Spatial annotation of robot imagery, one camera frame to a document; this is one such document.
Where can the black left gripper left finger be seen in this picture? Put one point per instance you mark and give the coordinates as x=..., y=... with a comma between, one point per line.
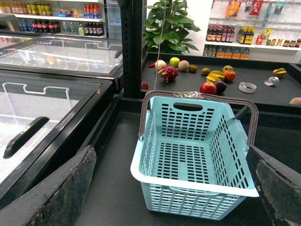
x=58, y=199

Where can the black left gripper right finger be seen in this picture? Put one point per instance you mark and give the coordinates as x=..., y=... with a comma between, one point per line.
x=279, y=187

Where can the light blue plastic basket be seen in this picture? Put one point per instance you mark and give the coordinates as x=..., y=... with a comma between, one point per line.
x=190, y=156

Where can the green red mango fruit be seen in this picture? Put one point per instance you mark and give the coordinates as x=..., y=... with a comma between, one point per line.
x=227, y=68

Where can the glass top freezer near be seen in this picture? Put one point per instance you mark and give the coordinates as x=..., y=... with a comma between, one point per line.
x=44, y=121

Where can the glass freezer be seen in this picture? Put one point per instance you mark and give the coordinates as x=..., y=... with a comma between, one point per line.
x=44, y=121
x=66, y=55

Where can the pink peach front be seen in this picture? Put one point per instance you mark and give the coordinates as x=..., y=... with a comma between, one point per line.
x=295, y=101

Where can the silver tape roll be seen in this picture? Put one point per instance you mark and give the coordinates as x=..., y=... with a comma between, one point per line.
x=272, y=81

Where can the yellow starfruit right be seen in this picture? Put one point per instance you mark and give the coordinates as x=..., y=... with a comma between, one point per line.
x=280, y=73

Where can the yellow starfruit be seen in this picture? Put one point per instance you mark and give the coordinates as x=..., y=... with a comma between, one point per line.
x=215, y=76
x=280, y=73

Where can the dark purple plum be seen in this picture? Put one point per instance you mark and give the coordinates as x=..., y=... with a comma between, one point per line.
x=221, y=86

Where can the orange persimmon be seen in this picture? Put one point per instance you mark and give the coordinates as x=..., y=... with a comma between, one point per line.
x=229, y=75

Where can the red apple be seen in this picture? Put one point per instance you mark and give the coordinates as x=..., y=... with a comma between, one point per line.
x=208, y=88

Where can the yellow starfruit centre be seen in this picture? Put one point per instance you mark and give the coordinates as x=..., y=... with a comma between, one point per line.
x=215, y=76

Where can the brown kiwi right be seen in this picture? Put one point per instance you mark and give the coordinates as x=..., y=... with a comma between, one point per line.
x=205, y=71

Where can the brown kiwi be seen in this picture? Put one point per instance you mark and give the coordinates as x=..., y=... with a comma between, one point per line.
x=193, y=68
x=205, y=71

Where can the small red fruit left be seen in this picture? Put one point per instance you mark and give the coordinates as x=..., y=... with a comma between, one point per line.
x=144, y=86

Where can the brown kiwi left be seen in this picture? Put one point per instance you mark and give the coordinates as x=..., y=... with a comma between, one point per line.
x=193, y=68

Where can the glass top freezer far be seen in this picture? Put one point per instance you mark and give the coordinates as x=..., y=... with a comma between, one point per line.
x=66, y=55

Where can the pale pink peach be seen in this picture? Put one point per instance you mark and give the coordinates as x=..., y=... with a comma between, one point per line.
x=183, y=65

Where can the white shelf with sauce bottles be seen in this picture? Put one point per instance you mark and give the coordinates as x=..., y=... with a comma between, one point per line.
x=272, y=29

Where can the pink dragon fruit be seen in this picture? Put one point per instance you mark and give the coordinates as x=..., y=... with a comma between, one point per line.
x=169, y=73

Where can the green apple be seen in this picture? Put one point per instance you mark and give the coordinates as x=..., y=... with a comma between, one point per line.
x=174, y=61

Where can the red chili pepper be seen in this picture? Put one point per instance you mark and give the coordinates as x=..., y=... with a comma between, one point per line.
x=153, y=64

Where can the white onion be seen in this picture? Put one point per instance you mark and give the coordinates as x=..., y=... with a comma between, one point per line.
x=160, y=64

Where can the white shelf with drinks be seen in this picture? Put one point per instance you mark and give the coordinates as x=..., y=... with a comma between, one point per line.
x=65, y=17

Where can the green potted plant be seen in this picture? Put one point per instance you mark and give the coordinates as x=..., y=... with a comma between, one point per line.
x=167, y=27

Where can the black steel rack post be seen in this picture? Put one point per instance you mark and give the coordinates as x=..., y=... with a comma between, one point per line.
x=133, y=15

